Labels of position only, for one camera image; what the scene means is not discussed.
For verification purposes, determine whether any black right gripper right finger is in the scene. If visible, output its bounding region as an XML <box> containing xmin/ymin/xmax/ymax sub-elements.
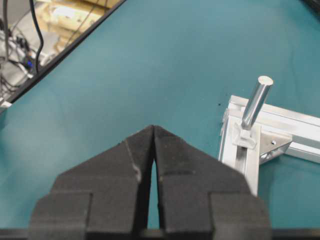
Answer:
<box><xmin>154</xmin><ymin>126</ymin><xmax>272</xmax><ymax>240</ymax></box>

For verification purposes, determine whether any black hanging cable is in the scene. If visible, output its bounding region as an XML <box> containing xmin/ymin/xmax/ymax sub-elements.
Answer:
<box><xmin>28</xmin><ymin>0</ymin><xmax>45</xmax><ymax>72</ymax></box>

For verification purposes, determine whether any silver metal pin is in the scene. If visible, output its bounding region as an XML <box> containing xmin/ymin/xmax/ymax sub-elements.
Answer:
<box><xmin>241</xmin><ymin>75</ymin><xmax>274</xmax><ymax>131</ymax></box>

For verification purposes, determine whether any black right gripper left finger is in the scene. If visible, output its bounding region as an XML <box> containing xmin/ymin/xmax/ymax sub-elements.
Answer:
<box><xmin>28</xmin><ymin>125</ymin><xmax>154</xmax><ymax>240</ymax></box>

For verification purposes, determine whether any aluminium extrusion frame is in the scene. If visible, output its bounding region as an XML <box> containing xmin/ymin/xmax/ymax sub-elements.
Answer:
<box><xmin>218</xmin><ymin>95</ymin><xmax>320</xmax><ymax>195</ymax></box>

